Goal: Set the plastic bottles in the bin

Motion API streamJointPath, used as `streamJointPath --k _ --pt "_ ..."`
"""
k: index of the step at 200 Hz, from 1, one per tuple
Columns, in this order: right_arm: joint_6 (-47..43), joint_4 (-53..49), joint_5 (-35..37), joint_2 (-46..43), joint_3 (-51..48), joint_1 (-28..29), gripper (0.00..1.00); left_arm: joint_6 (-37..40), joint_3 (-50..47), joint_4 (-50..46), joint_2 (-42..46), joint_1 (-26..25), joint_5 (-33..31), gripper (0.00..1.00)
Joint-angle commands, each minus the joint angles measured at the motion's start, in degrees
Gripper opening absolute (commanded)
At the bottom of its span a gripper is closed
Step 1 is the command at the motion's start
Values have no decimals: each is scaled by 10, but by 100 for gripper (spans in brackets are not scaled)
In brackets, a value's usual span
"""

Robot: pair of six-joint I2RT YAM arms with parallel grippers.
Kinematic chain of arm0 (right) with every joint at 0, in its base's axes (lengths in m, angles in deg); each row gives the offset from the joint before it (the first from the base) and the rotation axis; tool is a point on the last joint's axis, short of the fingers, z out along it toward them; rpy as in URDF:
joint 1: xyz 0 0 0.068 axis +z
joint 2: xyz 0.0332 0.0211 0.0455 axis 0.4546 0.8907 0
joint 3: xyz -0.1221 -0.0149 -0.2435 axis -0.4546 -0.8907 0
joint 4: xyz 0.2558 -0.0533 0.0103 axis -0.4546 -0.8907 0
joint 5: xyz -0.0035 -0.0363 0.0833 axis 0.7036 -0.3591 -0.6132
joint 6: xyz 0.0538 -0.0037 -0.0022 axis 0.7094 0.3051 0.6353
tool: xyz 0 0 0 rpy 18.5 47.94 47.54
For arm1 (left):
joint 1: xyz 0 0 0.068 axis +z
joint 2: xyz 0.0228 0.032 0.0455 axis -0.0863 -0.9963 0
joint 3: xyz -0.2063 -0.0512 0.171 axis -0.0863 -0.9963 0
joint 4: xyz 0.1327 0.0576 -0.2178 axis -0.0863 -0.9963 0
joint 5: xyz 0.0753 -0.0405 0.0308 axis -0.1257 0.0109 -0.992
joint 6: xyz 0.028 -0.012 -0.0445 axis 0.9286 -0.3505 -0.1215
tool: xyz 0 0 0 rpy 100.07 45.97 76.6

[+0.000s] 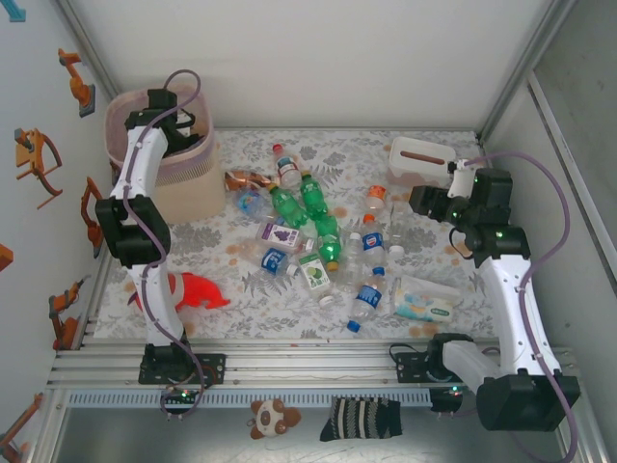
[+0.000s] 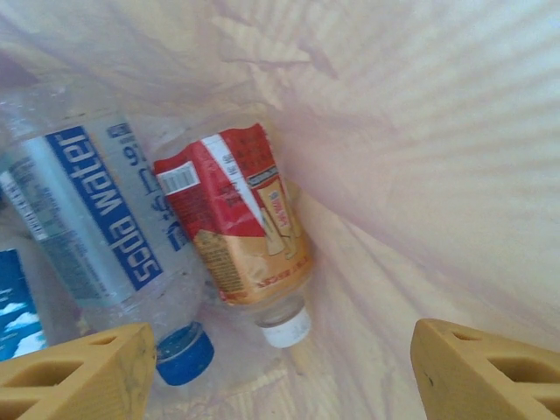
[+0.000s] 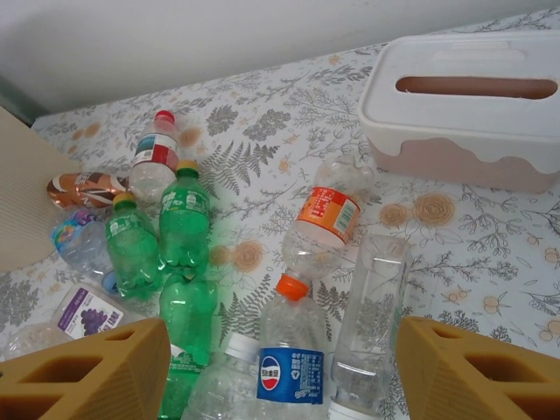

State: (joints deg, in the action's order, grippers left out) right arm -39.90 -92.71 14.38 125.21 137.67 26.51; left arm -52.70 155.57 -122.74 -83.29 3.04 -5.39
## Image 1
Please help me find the clear bottle white cap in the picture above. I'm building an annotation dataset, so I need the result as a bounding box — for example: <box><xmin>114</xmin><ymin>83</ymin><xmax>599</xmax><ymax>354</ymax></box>
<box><xmin>342</xmin><ymin>231</ymin><xmax>367</xmax><ymax>294</ymax></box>
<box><xmin>388</xmin><ymin>202</ymin><xmax>407</xmax><ymax>257</ymax></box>

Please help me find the small orange yogurt bottle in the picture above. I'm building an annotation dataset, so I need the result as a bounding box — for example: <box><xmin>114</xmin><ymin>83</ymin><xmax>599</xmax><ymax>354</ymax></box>
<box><xmin>364</xmin><ymin>184</ymin><xmax>389</xmax><ymax>212</ymax></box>

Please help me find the pepsi logo blue bottle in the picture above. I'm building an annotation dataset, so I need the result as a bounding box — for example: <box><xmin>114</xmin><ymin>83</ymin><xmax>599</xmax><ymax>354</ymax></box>
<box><xmin>361</xmin><ymin>230</ymin><xmax>388</xmax><ymax>277</ymax></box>

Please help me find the beige plastic waste bin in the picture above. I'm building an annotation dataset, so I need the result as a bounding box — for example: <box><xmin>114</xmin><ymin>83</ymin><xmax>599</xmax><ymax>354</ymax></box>
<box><xmin>104</xmin><ymin>84</ymin><xmax>227</xmax><ymax>226</ymax></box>

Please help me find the green plastic soda bottle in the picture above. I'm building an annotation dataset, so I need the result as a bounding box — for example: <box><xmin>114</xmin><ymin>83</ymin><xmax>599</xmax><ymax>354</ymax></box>
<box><xmin>315</xmin><ymin>215</ymin><xmax>344</xmax><ymax>273</ymax></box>
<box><xmin>299</xmin><ymin>172</ymin><xmax>330</xmax><ymax>221</ymax></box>
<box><xmin>267</xmin><ymin>184</ymin><xmax>309</xmax><ymax>228</ymax></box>

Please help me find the blue label water bottle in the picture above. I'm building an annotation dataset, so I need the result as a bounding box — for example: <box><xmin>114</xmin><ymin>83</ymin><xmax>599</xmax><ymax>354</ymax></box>
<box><xmin>346</xmin><ymin>274</ymin><xmax>386</xmax><ymax>334</ymax></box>

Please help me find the brown copper coffee bottle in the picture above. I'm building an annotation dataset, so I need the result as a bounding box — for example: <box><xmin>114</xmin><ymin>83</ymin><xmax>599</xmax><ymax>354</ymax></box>
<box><xmin>224</xmin><ymin>167</ymin><xmax>281</xmax><ymax>192</ymax></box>

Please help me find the lime label clear bottle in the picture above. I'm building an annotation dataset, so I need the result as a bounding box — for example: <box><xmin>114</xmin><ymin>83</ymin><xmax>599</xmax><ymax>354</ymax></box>
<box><xmin>297</xmin><ymin>253</ymin><xmax>337</xmax><ymax>308</ymax></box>

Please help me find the blue cartoon label bottle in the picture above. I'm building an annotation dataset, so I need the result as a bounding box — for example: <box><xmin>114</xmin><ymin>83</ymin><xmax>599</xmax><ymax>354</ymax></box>
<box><xmin>233</xmin><ymin>188</ymin><xmax>279</xmax><ymax>226</ymax></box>

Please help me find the red cap clear bottle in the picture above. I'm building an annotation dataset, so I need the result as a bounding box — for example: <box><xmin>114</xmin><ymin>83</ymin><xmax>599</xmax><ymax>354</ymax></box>
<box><xmin>272</xmin><ymin>143</ymin><xmax>301</xmax><ymax>189</ymax></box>

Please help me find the purple grape label bottle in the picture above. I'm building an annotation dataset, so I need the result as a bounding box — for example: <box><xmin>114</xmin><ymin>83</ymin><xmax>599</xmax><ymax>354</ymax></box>
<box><xmin>255</xmin><ymin>221</ymin><xmax>317</xmax><ymax>256</ymax></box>

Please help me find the pink waste bin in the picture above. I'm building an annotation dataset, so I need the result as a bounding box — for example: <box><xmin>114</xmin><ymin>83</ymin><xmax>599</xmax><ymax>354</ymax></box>
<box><xmin>104</xmin><ymin>84</ymin><xmax>219</xmax><ymax>177</ymax></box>

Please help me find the white pink tissue box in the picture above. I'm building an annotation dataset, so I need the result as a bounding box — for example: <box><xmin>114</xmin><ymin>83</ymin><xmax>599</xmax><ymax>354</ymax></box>
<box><xmin>385</xmin><ymin>136</ymin><xmax>458</xmax><ymax>187</ymax></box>

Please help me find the wet wipes pack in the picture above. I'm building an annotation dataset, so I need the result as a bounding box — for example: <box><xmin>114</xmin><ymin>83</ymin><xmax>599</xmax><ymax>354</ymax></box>
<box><xmin>390</xmin><ymin>275</ymin><xmax>464</xmax><ymax>323</ymax></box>

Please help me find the floral patterned tablecloth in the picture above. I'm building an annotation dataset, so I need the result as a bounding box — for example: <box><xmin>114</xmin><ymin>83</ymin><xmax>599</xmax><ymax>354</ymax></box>
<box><xmin>94</xmin><ymin>127</ymin><xmax>510</xmax><ymax>341</ymax></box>

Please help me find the small controller board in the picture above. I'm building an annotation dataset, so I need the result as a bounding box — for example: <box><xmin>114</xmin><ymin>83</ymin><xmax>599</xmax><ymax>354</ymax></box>
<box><xmin>163</xmin><ymin>387</ymin><xmax>201</xmax><ymax>404</ymax></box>
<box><xmin>428</xmin><ymin>385</ymin><xmax>465</xmax><ymax>415</ymax></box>

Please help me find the red shark plush toy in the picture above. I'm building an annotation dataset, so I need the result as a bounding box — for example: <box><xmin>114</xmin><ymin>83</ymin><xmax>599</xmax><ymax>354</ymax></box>
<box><xmin>127</xmin><ymin>270</ymin><xmax>231</xmax><ymax>314</ymax></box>

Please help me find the black white striped sock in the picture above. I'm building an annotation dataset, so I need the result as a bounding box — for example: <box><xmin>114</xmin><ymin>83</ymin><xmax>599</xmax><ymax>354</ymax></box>
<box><xmin>319</xmin><ymin>395</ymin><xmax>404</xmax><ymax>443</ymax></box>

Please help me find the brown white panda plush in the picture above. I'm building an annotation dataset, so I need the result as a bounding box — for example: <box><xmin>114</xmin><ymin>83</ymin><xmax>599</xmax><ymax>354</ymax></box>
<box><xmin>248</xmin><ymin>397</ymin><xmax>303</xmax><ymax>441</ymax></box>

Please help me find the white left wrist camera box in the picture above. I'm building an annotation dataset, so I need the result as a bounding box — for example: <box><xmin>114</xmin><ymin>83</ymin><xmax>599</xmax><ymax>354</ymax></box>
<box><xmin>174</xmin><ymin>109</ymin><xmax>195</xmax><ymax>137</ymax></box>

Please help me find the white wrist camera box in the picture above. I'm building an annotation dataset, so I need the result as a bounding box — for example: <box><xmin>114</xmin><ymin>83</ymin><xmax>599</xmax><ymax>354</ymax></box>
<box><xmin>446</xmin><ymin>157</ymin><xmax>478</xmax><ymax>200</ymax></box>
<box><xmin>174</xmin><ymin>109</ymin><xmax>195</xmax><ymax>137</ymax></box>

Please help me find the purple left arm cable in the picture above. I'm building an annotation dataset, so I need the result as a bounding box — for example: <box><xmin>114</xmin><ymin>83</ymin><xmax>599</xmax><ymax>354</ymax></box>
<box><xmin>122</xmin><ymin>69</ymin><xmax>213</xmax><ymax>422</ymax></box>

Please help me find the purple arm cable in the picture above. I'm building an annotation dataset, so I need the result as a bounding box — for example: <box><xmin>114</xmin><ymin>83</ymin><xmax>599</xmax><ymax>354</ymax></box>
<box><xmin>452</xmin><ymin>151</ymin><xmax>579</xmax><ymax>463</ymax></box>
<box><xmin>122</xmin><ymin>69</ymin><xmax>213</xmax><ymax>422</ymax></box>

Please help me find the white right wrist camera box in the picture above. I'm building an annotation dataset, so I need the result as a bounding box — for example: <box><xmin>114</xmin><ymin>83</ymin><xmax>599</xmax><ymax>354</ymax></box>
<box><xmin>446</xmin><ymin>157</ymin><xmax>478</xmax><ymax>200</ymax></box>

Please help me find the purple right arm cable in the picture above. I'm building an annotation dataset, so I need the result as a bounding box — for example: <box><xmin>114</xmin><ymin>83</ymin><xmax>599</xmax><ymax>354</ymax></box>
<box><xmin>452</xmin><ymin>151</ymin><xmax>579</xmax><ymax>463</ymax></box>

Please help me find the aluminium frame post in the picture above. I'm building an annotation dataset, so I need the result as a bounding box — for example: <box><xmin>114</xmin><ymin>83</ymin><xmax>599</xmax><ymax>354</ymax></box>
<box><xmin>55</xmin><ymin>0</ymin><xmax>120</xmax><ymax>97</ymax></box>
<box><xmin>476</xmin><ymin>0</ymin><xmax>577</xmax><ymax>144</ymax></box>

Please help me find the orange claw wall sticker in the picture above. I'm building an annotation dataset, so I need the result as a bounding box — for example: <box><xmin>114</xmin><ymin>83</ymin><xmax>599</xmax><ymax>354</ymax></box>
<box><xmin>13</xmin><ymin>127</ymin><xmax>64</xmax><ymax>209</ymax></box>

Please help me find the blue wall sticker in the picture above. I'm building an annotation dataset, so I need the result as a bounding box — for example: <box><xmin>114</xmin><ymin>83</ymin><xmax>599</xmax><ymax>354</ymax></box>
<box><xmin>0</xmin><ymin>0</ymin><xmax>28</xmax><ymax>23</ymax></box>

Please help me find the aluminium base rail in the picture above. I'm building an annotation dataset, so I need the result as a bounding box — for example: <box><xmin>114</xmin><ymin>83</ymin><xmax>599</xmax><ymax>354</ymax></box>
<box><xmin>45</xmin><ymin>340</ymin><xmax>577</xmax><ymax>390</ymax></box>

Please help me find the white slotted cable duct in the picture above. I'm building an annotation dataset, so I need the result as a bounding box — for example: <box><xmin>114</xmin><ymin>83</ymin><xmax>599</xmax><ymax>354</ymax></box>
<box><xmin>65</xmin><ymin>389</ymin><xmax>433</xmax><ymax>410</ymax></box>

